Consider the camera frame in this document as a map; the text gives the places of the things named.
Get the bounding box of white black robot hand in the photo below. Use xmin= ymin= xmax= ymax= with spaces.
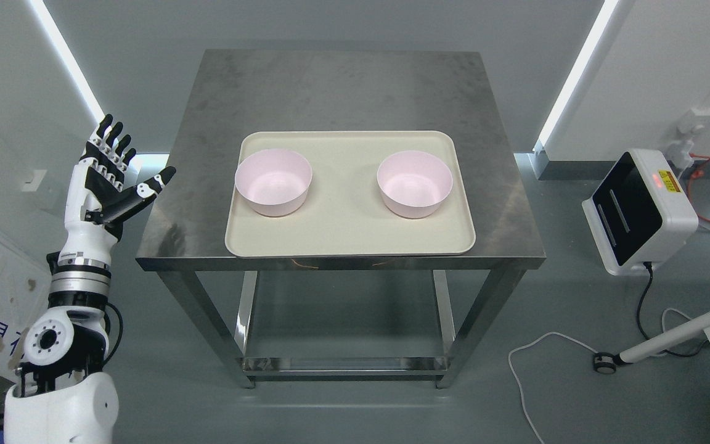
xmin=56 ymin=113 xmax=176 ymax=269

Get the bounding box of pink bowl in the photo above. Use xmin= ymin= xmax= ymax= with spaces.
xmin=377 ymin=150 xmax=454 ymax=219
xmin=234 ymin=149 xmax=313 ymax=217

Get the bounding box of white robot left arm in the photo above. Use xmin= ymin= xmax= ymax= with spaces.
xmin=3 ymin=252 xmax=119 ymax=443

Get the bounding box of stainless steel table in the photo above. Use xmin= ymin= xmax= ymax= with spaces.
xmin=136 ymin=49 xmax=546 ymax=390

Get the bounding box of cream plastic tray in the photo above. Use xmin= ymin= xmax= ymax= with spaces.
xmin=225 ymin=130 xmax=476 ymax=258

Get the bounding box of white stand leg with caster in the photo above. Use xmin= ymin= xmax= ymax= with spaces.
xmin=592 ymin=312 xmax=710 ymax=374

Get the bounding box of white black charging device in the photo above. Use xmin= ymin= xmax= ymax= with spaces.
xmin=581 ymin=149 xmax=699 ymax=276

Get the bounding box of white floor cable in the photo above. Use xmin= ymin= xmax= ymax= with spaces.
xmin=508 ymin=306 xmax=695 ymax=444

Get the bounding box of black power cable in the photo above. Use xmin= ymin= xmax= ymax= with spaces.
xmin=636 ymin=261 xmax=708 ymax=358

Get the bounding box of white wall socket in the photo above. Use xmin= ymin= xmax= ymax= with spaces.
xmin=665 ymin=107 xmax=710 ymax=171

